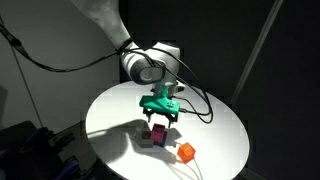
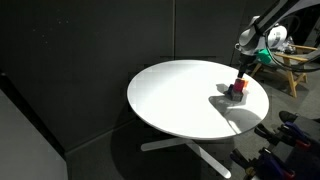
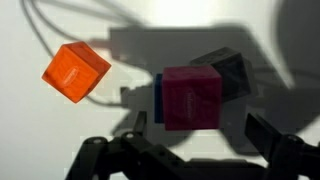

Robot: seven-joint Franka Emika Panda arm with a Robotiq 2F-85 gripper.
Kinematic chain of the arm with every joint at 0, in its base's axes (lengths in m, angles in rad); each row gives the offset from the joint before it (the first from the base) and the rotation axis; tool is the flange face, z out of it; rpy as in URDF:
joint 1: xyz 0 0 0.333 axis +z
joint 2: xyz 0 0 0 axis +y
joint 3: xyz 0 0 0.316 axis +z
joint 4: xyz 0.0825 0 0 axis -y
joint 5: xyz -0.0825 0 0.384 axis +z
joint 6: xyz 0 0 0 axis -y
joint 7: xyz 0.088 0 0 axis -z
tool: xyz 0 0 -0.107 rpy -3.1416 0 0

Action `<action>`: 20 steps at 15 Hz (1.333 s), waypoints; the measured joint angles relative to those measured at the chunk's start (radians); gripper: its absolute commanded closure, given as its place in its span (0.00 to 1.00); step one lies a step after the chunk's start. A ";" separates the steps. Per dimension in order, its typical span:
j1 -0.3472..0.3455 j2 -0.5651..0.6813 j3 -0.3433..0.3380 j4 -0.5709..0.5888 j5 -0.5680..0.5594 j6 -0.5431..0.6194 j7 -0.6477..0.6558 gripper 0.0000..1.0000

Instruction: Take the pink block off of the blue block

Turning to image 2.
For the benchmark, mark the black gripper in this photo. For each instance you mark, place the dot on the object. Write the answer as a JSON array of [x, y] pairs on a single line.
[[244, 60]]

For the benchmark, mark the pink block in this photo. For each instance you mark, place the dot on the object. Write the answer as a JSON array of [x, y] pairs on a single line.
[[238, 85]]

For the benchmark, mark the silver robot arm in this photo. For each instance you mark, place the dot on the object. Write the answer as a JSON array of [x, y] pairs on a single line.
[[254, 37]]

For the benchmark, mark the orange block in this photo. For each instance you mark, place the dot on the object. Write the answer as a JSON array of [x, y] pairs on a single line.
[[245, 83]]

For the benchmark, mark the blue block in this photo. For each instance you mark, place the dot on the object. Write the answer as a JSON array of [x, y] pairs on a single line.
[[229, 91]]

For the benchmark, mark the grey block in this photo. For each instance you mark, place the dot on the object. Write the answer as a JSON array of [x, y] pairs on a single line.
[[236, 96]]

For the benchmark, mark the wooden chair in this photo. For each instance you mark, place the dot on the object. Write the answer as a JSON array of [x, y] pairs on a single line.
[[293, 63]]

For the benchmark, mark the round white table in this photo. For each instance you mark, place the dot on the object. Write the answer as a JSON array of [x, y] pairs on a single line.
[[185, 98]]

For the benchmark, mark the purple clamp with orange tip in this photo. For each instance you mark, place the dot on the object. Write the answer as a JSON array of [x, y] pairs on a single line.
[[288, 133]]

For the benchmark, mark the purple clamp lower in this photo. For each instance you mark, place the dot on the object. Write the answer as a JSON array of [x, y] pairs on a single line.
[[266, 167]]

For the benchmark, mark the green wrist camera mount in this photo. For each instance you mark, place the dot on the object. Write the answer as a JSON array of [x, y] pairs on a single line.
[[264, 56]]

